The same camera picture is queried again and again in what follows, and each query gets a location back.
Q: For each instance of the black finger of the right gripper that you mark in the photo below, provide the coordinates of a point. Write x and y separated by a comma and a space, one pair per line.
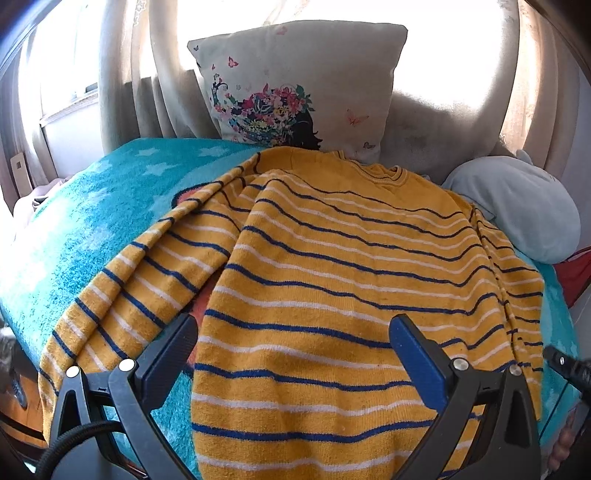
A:
574, 371

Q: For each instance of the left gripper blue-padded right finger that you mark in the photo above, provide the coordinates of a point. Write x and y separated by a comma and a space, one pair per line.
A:
505, 445

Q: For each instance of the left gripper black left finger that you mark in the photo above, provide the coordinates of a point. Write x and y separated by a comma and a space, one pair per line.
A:
102, 426

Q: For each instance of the yellow striped knit sweater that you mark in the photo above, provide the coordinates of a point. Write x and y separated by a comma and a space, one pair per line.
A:
332, 295

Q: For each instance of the person's right hand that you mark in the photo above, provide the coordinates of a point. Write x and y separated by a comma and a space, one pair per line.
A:
563, 444

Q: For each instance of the red fabric item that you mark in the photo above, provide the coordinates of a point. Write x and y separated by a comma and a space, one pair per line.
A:
574, 275

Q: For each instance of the grey fluffy cushion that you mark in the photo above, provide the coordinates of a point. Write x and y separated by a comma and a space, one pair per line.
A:
428, 140

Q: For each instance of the beige window curtain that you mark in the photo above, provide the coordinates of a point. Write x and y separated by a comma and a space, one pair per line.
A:
80, 78

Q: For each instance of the white floral butterfly pillow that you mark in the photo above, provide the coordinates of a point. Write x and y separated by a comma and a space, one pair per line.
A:
311, 84

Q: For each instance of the white wall switch plate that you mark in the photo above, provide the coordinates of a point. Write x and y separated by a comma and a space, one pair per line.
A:
21, 175

